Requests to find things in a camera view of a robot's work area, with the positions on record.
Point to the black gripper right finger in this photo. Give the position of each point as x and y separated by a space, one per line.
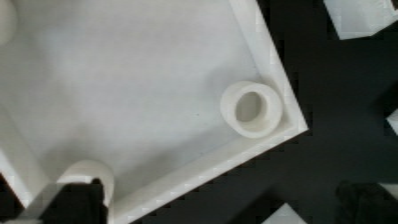
366 204

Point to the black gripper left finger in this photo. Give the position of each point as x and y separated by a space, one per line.
77 206

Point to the white square tabletop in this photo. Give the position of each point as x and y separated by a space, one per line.
116 66

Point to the white table leg with tag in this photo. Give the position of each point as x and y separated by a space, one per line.
285 216
361 16
393 121

